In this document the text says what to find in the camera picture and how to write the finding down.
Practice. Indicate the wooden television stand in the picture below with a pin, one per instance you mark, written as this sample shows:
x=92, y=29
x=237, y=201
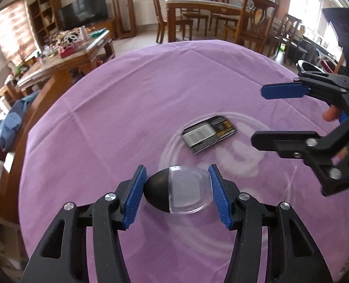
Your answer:
x=102, y=26

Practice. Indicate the black packet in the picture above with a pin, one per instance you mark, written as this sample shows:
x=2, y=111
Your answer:
x=207, y=132

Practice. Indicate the white bottle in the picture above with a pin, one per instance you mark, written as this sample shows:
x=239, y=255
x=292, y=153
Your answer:
x=83, y=32

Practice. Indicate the person's right hand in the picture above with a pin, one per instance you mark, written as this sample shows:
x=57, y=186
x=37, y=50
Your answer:
x=330, y=114

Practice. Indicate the wooden pedestal stand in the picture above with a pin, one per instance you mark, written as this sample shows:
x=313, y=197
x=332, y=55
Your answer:
x=123, y=14

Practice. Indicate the wooden coffee table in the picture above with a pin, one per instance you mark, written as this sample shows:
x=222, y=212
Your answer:
x=65, y=64

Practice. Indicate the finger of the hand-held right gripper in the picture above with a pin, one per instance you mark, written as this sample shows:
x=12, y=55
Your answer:
x=283, y=90
x=280, y=141

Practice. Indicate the wooden dining table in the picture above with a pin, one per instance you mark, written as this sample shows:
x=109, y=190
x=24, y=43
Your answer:
x=204, y=6

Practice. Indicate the white patterned ornament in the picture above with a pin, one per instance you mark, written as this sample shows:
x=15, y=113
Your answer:
x=70, y=37

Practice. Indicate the striped window blind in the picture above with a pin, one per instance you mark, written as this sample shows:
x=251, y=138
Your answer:
x=14, y=32

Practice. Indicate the white shelf unit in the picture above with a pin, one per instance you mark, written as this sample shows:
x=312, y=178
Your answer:
x=0, y=241

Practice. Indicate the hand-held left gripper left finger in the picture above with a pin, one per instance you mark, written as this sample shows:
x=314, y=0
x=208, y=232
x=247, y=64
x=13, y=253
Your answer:
x=133, y=200

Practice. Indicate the purple tablecloth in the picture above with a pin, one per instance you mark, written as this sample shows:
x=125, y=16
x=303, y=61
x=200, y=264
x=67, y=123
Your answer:
x=118, y=94

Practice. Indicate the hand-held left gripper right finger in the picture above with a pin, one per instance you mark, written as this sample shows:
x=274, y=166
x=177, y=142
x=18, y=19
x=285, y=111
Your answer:
x=220, y=197

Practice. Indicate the black container with clear lid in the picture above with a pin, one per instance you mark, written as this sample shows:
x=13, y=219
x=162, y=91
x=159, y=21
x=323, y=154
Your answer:
x=186, y=191

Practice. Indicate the white radiator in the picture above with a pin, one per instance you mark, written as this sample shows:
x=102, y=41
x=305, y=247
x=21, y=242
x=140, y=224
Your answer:
x=145, y=11

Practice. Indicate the green tray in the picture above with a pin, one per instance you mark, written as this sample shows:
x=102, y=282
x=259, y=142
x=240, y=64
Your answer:
x=98, y=33

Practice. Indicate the wooden sofa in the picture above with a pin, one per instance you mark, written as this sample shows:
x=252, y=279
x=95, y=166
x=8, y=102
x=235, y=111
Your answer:
x=18, y=159

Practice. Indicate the blue clothes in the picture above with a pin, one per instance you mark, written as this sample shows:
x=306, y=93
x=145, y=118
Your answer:
x=14, y=121

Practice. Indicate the wooden bookshelf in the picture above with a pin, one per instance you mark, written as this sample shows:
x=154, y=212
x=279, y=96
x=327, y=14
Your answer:
x=43, y=11

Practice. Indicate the black television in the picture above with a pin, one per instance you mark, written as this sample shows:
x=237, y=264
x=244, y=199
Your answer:
x=83, y=10

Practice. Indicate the wooden armchair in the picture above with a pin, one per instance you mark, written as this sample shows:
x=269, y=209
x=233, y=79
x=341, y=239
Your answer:
x=6, y=90

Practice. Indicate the red box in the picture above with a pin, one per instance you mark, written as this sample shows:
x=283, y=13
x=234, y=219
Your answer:
x=70, y=50

